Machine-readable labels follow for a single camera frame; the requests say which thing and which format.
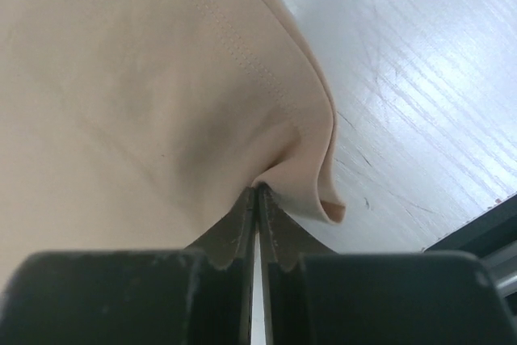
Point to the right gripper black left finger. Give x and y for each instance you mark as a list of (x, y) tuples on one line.
[(201, 294)]

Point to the front aluminium frame rail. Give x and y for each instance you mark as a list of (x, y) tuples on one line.
[(503, 268)]

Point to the beige t-shirt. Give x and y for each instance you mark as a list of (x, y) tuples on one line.
[(136, 124)]

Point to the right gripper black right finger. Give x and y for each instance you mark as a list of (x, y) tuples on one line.
[(313, 295)]

